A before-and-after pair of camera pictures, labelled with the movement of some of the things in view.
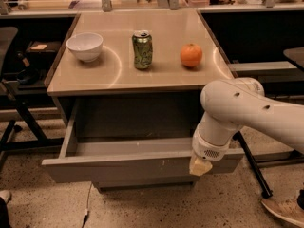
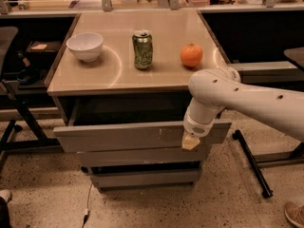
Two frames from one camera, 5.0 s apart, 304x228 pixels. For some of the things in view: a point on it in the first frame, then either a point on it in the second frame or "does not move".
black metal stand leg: (266, 192) does not move
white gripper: (208, 149) to (197, 128)
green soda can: (143, 49) does not move
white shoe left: (5, 194) does not move
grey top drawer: (104, 160) to (129, 137)
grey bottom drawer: (111, 186) does not move
